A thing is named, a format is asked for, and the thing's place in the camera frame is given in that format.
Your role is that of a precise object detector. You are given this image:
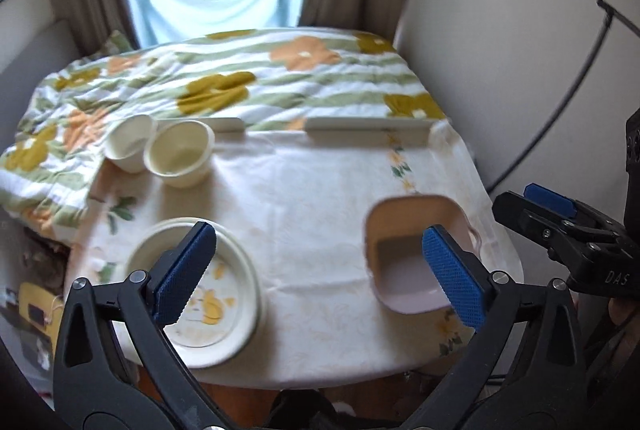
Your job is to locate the white floral tablecloth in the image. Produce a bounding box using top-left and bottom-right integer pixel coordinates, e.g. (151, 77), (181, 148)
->
(67, 121), (523, 390)

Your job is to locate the cream round plate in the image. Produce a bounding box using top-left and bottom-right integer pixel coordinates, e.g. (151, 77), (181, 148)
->
(113, 218), (262, 369)

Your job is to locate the person's right hand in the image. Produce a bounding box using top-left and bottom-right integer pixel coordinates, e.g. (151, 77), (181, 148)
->
(608, 299), (638, 326)

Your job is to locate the white ceramic bowl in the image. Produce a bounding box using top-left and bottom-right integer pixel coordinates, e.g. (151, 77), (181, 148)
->
(105, 115), (157, 174)

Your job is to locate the yellow box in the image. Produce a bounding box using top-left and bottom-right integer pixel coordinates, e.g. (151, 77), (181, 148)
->
(18, 282), (64, 352)

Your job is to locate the floral green striped quilt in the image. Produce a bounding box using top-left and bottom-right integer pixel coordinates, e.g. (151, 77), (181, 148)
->
(1, 27), (444, 242)

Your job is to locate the black cable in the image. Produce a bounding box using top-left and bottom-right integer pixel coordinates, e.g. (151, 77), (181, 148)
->
(484, 0), (640, 194)

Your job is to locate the white folding table tray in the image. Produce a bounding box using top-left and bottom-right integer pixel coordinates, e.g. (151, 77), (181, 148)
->
(198, 117), (434, 148)

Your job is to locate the cream ceramic bowl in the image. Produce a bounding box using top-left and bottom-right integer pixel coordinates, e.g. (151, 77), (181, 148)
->
(143, 120), (215, 190)

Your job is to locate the pink square dish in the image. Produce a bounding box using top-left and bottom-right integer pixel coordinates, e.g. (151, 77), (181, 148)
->
(364, 194), (482, 315)

